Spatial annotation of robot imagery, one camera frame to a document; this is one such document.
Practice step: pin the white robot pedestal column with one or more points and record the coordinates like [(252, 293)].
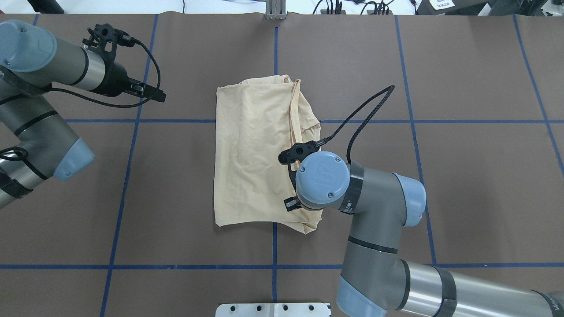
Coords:
[(288, 309)]

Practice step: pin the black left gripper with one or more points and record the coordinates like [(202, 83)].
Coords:
[(116, 81)]

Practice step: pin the cream long-sleeve printed shirt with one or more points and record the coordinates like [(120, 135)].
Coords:
[(256, 120)]

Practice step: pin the aluminium frame post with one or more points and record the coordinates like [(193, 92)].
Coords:
[(275, 10)]

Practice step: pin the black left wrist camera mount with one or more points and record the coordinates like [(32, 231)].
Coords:
[(104, 40)]

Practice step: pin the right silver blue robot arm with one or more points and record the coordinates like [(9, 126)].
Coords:
[(374, 279)]

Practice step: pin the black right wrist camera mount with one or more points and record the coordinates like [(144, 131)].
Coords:
[(297, 153)]

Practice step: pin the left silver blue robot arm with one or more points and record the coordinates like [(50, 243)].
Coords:
[(32, 60)]

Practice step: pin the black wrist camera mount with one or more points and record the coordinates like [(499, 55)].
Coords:
[(104, 40), (297, 153)]

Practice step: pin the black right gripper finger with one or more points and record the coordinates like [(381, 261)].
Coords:
[(292, 203)]

